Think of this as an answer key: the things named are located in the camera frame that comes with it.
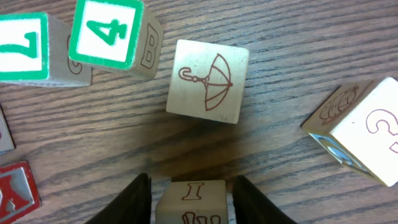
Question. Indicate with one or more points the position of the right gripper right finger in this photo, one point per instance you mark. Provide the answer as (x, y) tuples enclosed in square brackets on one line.
[(253, 207)]

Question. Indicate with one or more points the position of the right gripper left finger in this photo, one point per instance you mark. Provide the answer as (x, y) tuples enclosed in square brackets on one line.
[(131, 206)]

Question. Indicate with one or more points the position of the block green R number five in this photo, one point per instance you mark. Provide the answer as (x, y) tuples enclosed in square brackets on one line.
[(193, 202)]

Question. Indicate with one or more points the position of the umbrella block blue side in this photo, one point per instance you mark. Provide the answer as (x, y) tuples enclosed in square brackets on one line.
[(207, 81)]

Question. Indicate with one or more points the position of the block blue T side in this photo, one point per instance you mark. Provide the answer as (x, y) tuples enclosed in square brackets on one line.
[(357, 125)]

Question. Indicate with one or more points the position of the red letter block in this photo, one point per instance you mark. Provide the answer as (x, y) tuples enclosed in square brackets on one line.
[(19, 193)]

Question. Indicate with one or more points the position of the block plain centre lower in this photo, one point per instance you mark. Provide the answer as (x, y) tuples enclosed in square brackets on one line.
[(7, 143)]

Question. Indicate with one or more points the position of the green top 4 block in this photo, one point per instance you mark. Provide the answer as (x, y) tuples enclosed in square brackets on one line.
[(120, 36)]

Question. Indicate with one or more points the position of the green top L block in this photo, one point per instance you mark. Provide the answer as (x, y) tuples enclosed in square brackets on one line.
[(34, 52)]

